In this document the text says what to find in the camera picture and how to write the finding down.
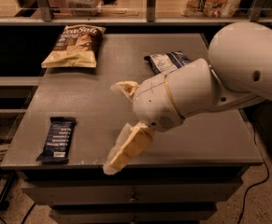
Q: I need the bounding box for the grey metal shelf rail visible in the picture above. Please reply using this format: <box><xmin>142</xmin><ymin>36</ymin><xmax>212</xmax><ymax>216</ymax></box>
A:
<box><xmin>0</xmin><ymin>0</ymin><xmax>272</xmax><ymax>26</ymax></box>

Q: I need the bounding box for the blue white chip bag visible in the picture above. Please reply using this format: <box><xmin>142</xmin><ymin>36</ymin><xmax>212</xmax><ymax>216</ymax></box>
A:
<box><xmin>144</xmin><ymin>51</ymin><xmax>191</xmax><ymax>75</ymax></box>

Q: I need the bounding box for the black cable right floor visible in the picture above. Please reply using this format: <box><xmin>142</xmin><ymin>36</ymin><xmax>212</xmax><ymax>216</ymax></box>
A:
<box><xmin>236</xmin><ymin>133</ymin><xmax>271</xmax><ymax>224</ymax></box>

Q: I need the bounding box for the round metal drawer knob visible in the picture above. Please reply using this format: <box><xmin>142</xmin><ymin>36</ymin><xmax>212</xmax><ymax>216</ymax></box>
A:
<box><xmin>129</xmin><ymin>192</ymin><xmax>138</xmax><ymax>203</ymax></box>

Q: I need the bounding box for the colourful snack bag on shelf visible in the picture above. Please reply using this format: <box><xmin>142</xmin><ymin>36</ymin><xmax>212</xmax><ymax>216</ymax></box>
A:
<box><xmin>182</xmin><ymin>0</ymin><xmax>241</xmax><ymax>18</ymax></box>

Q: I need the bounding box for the clear plastic container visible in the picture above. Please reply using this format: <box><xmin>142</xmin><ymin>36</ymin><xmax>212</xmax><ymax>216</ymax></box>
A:
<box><xmin>66</xmin><ymin>0</ymin><xmax>102</xmax><ymax>17</ymax></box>

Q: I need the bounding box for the blue rxbar blueberry bar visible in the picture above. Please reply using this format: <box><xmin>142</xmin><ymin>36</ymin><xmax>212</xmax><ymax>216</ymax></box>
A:
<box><xmin>36</xmin><ymin>117</ymin><xmax>76</xmax><ymax>162</ymax></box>

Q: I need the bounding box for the grey drawer cabinet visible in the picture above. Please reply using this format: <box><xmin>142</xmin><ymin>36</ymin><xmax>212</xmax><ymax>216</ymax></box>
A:
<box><xmin>2</xmin><ymin>34</ymin><xmax>262</xmax><ymax>224</ymax></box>

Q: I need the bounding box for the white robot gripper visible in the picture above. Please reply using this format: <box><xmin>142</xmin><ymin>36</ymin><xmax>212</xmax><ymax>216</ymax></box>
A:
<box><xmin>103</xmin><ymin>74</ymin><xmax>185</xmax><ymax>175</ymax></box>

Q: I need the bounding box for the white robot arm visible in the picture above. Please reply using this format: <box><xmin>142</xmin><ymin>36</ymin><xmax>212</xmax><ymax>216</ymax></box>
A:
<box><xmin>103</xmin><ymin>22</ymin><xmax>272</xmax><ymax>175</ymax></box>

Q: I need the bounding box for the brown sea salt chip bag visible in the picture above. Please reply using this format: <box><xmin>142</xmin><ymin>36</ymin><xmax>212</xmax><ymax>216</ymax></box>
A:
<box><xmin>41</xmin><ymin>24</ymin><xmax>106</xmax><ymax>68</ymax></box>

